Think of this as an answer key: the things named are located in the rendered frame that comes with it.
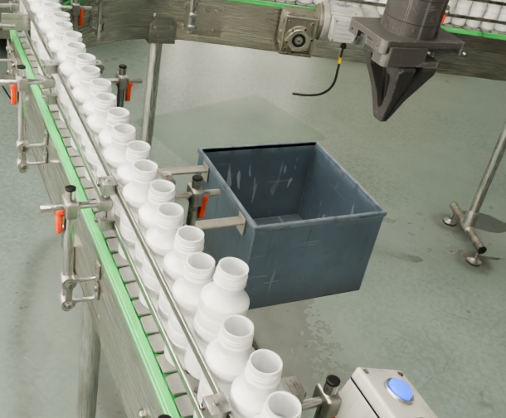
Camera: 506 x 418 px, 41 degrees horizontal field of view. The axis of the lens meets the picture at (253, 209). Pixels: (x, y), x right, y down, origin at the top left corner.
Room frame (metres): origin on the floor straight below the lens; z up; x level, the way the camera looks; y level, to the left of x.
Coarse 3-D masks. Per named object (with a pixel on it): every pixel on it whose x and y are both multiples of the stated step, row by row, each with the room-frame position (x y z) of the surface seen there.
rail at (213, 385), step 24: (24, 0) 1.60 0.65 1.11; (48, 48) 1.35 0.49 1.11; (72, 96) 1.15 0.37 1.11; (96, 144) 0.99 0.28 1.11; (96, 192) 0.97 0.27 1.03; (120, 192) 0.86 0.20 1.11; (120, 240) 0.84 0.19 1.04; (144, 240) 0.76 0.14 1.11; (144, 288) 0.74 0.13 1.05; (168, 288) 0.67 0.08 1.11; (192, 336) 0.59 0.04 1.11; (216, 384) 0.53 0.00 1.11
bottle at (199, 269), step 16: (192, 256) 0.68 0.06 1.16; (208, 256) 0.69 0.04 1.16; (192, 272) 0.66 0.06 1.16; (208, 272) 0.66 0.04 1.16; (176, 288) 0.66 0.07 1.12; (192, 288) 0.65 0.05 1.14; (192, 304) 0.64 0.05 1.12; (176, 320) 0.65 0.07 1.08; (192, 320) 0.64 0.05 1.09; (176, 336) 0.64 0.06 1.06; (176, 352) 0.64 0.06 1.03
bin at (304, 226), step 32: (224, 160) 1.38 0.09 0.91; (256, 160) 1.43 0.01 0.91; (288, 160) 1.47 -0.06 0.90; (320, 160) 1.48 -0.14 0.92; (224, 192) 1.22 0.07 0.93; (256, 192) 1.44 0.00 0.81; (288, 192) 1.48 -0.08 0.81; (320, 192) 1.45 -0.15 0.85; (352, 192) 1.35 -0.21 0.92; (224, 224) 1.10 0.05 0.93; (256, 224) 1.42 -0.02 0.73; (288, 224) 1.12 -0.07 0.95; (320, 224) 1.17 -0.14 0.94; (352, 224) 1.21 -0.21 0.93; (224, 256) 1.18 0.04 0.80; (256, 256) 1.10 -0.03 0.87; (288, 256) 1.14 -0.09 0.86; (320, 256) 1.18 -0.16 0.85; (352, 256) 1.22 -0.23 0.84; (256, 288) 1.11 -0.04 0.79; (288, 288) 1.15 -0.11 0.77; (320, 288) 1.19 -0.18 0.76; (352, 288) 1.24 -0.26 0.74
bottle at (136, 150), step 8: (128, 144) 0.92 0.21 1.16; (136, 144) 0.94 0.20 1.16; (144, 144) 0.94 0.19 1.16; (128, 152) 0.91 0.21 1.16; (136, 152) 0.91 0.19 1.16; (144, 152) 0.91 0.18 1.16; (128, 160) 0.91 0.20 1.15; (136, 160) 0.91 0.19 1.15; (120, 168) 0.91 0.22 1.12; (128, 168) 0.91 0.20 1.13; (120, 176) 0.90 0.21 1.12; (128, 176) 0.90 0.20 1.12; (120, 184) 0.90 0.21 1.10; (120, 208) 0.90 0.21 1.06; (120, 216) 0.90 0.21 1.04
